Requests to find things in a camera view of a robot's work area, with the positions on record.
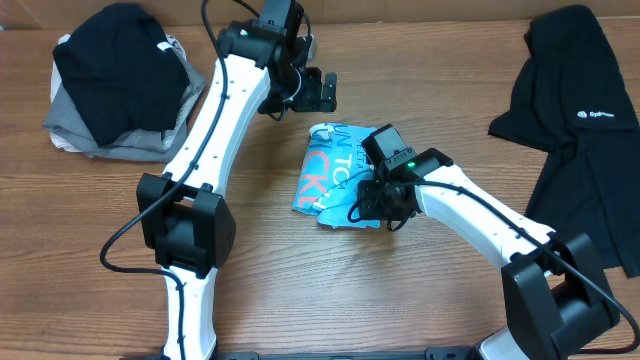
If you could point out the light blue printed t-shirt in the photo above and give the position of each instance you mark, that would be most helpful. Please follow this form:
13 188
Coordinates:
334 164

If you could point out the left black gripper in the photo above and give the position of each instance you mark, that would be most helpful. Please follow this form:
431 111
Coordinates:
311 100

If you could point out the grey folded garment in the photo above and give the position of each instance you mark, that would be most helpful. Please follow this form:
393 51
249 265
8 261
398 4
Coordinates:
145 147

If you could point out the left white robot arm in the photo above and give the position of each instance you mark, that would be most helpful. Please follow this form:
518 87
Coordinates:
262 68

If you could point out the black folded garment on stack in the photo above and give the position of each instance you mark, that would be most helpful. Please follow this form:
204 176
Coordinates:
118 76

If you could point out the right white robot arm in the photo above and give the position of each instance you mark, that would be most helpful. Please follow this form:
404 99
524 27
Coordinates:
555 290

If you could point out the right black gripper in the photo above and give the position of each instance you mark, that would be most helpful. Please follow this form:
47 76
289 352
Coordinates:
370 201

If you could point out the black garment with white logo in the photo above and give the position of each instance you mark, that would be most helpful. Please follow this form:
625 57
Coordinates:
570 101

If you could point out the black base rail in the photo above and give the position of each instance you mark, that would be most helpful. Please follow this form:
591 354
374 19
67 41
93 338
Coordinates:
430 353

